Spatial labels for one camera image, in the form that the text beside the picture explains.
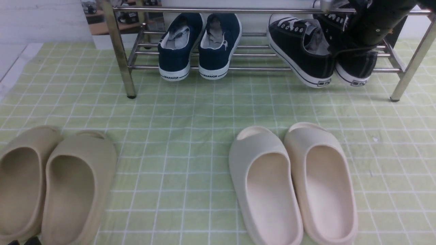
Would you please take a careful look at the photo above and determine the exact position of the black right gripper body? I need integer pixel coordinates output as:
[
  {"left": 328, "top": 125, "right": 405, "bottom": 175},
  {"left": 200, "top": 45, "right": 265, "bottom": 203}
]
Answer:
[{"left": 320, "top": 0, "right": 417, "bottom": 57}]

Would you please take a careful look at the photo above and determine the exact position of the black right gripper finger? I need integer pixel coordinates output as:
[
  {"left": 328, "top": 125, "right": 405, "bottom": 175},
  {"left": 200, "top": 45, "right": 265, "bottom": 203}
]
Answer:
[{"left": 24, "top": 236, "right": 42, "bottom": 245}]

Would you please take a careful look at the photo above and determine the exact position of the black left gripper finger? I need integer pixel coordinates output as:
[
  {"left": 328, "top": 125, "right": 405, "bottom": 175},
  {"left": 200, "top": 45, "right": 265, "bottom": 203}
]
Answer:
[{"left": 8, "top": 240, "right": 20, "bottom": 245}]

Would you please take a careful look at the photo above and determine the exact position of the black canvas sneaker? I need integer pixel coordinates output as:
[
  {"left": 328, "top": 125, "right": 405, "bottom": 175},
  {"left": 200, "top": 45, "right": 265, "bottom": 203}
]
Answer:
[
  {"left": 312, "top": 13, "right": 378, "bottom": 87},
  {"left": 267, "top": 14, "right": 335, "bottom": 88}
]

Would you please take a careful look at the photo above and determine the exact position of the metal shoe rack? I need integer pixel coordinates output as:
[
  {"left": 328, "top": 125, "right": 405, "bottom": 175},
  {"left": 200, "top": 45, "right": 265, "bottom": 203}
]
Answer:
[{"left": 102, "top": 0, "right": 435, "bottom": 102}]

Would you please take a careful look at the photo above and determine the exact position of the tan slipper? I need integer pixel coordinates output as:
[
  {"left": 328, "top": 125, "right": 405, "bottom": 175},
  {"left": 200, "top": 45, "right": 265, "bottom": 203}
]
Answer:
[
  {"left": 41, "top": 130, "right": 118, "bottom": 245},
  {"left": 0, "top": 125, "right": 62, "bottom": 245}
]

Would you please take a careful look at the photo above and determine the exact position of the tan slipper far left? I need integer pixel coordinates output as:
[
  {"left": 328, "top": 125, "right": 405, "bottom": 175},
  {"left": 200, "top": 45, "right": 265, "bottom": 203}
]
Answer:
[{"left": 0, "top": 125, "right": 62, "bottom": 245}]

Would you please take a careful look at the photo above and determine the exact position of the navy sneaker right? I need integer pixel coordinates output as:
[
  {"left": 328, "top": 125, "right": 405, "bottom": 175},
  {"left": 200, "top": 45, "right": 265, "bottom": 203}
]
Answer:
[{"left": 198, "top": 13, "right": 243, "bottom": 80}]

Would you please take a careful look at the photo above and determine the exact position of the navy sneaker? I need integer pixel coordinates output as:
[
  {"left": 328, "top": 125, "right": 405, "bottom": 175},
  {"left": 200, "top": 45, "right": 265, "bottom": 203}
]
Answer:
[
  {"left": 158, "top": 13, "right": 205, "bottom": 82},
  {"left": 198, "top": 13, "right": 243, "bottom": 80}
]

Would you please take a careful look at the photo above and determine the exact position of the green checkered floor cloth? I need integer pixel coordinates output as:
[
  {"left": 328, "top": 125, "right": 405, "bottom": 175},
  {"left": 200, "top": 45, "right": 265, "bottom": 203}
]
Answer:
[{"left": 0, "top": 43, "right": 436, "bottom": 245}]

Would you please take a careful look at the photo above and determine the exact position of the cream slipper right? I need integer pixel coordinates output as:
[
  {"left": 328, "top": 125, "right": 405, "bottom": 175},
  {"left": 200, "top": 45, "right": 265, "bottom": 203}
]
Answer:
[{"left": 283, "top": 122, "right": 358, "bottom": 245}]

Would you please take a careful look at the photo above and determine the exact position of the cream slipper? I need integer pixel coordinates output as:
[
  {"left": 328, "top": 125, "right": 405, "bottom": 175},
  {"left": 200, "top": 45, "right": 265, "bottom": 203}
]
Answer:
[
  {"left": 229, "top": 126, "right": 303, "bottom": 245},
  {"left": 283, "top": 122, "right": 358, "bottom": 245}
]

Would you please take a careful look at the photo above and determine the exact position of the cream slipper left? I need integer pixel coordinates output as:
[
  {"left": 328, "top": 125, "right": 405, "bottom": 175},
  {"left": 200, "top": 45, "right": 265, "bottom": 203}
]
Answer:
[{"left": 229, "top": 126, "right": 303, "bottom": 245}]

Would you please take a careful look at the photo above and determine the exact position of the navy sneaker left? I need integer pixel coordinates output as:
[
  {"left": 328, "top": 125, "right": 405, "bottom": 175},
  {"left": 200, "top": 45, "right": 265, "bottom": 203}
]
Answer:
[{"left": 158, "top": 13, "right": 205, "bottom": 82}]

